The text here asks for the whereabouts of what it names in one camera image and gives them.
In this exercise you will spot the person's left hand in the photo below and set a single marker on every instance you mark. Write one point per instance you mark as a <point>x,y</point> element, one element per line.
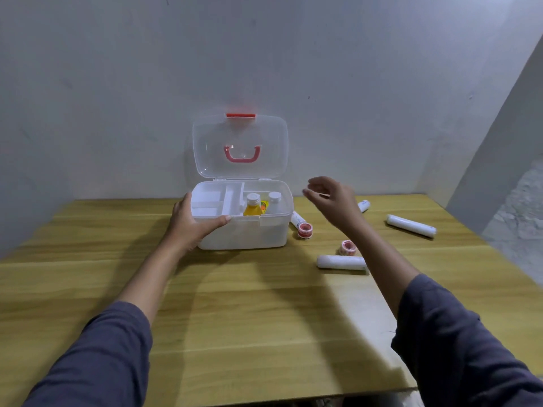
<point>186,230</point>

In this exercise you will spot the person's right hand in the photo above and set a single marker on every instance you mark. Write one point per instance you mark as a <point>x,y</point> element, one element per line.
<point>343,207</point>

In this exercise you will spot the pink tape roll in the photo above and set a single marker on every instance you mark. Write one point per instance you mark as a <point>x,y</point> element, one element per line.
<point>305,231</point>
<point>348,248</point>

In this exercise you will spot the white first aid box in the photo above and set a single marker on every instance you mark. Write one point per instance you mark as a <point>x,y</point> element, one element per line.
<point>242,237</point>

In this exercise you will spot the white bottle green label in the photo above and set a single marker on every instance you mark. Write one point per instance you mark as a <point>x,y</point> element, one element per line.
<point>275,197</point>

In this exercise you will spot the yellow medicine bottle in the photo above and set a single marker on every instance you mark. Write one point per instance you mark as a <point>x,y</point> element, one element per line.
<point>253,209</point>

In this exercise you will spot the green and yellow box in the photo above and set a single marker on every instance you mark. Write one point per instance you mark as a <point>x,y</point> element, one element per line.
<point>264,206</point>

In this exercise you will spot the person's left forearm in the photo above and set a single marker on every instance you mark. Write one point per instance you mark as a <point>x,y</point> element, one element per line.
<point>140,283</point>

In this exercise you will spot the person's right forearm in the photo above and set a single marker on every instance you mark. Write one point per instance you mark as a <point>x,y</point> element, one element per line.
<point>458,356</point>

